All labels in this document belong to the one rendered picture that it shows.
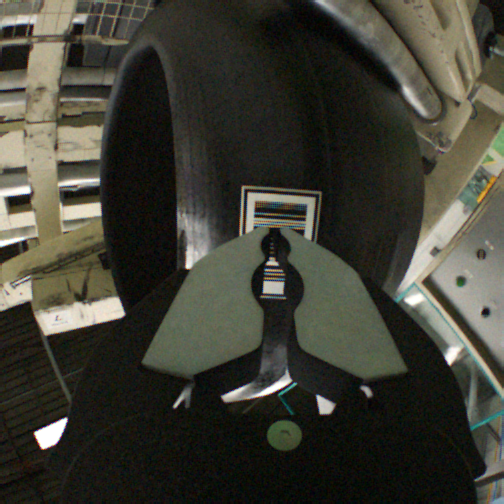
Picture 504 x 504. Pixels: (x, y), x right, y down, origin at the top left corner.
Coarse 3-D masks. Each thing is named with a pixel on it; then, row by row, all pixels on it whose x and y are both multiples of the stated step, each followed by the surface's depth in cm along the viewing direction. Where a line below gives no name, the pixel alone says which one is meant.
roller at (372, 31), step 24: (288, 0) 11; (312, 0) 11; (336, 0) 11; (360, 0) 11; (336, 24) 13; (360, 24) 13; (384, 24) 13; (360, 48) 16; (384, 48) 15; (384, 72) 19; (408, 72) 19; (408, 96) 24; (432, 96) 24
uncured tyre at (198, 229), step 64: (192, 0) 14; (256, 0) 13; (128, 64) 28; (192, 64) 14; (256, 64) 12; (320, 64) 12; (128, 128) 48; (192, 128) 14; (256, 128) 12; (320, 128) 12; (384, 128) 16; (128, 192) 56; (192, 192) 15; (384, 192) 16; (128, 256) 55; (192, 256) 16; (384, 256) 19; (256, 384) 20
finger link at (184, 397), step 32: (160, 288) 8; (128, 320) 6; (160, 320) 6; (96, 352) 5; (128, 352) 5; (96, 384) 5; (128, 384) 5; (160, 384) 5; (192, 384) 5; (96, 416) 4; (128, 416) 4; (64, 448) 3
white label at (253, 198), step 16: (256, 192) 13; (272, 192) 13; (288, 192) 13; (304, 192) 13; (320, 192) 13; (256, 208) 13; (272, 208) 13; (288, 208) 13; (304, 208) 13; (240, 224) 13; (256, 224) 13; (272, 224) 13; (288, 224) 13; (304, 224) 13; (272, 256) 14; (272, 272) 14; (272, 288) 14
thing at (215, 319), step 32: (224, 256) 9; (256, 256) 9; (192, 288) 8; (224, 288) 8; (256, 288) 9; (192, 320) 6; (224, 320) 7; (256, 320) 7; (160, 352) 6; (192, 352) 6; (224, 352) 6; (256, 352) 6; (224, 384) 6
